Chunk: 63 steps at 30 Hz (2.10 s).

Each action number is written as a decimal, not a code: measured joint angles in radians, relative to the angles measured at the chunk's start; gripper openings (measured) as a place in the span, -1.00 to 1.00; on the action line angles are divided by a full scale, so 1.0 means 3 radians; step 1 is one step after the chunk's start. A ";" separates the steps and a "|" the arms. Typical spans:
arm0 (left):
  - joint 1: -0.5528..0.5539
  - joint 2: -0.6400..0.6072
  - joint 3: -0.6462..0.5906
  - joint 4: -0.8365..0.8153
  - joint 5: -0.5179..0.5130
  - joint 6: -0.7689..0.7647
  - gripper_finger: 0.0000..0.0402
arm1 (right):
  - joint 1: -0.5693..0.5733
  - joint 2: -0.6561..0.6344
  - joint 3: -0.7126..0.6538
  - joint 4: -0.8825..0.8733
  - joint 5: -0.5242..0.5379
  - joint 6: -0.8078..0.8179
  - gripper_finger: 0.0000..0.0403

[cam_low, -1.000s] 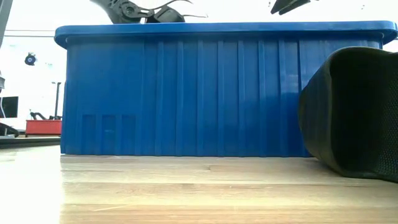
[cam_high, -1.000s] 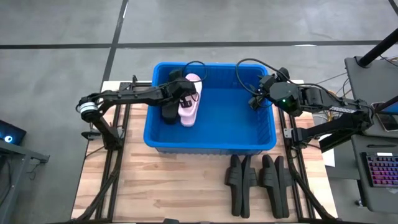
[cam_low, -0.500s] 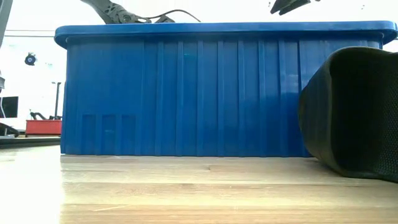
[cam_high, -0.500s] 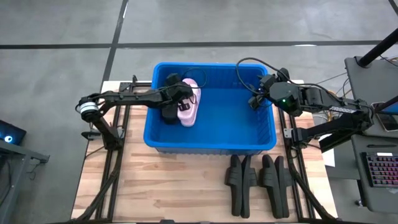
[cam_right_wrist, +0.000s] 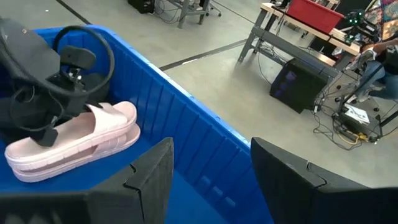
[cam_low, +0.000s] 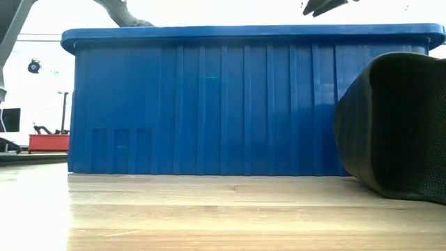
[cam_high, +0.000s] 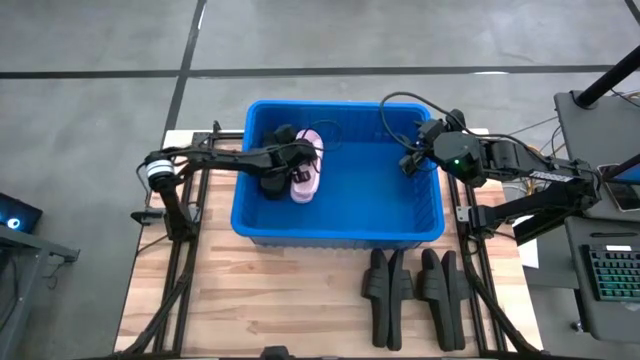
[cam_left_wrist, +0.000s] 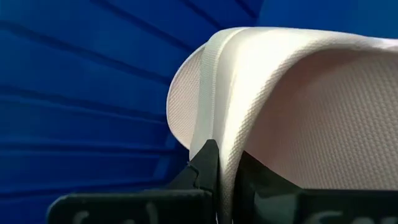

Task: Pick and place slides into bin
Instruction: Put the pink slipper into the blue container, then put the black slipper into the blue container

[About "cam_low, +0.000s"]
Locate blue plastic bin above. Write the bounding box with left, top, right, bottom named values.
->
left=60, top=22, right=446, bottom=176

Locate black slide sandal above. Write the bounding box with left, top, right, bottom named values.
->
left=333, top=52, right=446, bottom=206

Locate black lamp pole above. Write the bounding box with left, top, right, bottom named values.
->
left=56, top=91, right=70, bottom=135

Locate round black fixture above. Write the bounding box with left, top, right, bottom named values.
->
left=27, top=59, right=43, bottom=75

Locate red storage box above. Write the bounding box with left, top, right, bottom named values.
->
left=28, top=133, right=70, bottom=154

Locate black low table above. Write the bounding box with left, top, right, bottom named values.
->
left=0, top=152, right=69, bottom=167

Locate black computer monitor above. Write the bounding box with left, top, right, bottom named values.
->
left=0, top=107, right=22, bottom=133

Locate black chair base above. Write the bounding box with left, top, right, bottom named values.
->
left=0, top=136, right=22, bottom=155

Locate black curved hose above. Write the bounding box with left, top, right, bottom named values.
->
left=33, top=124, right=70, bottom=136

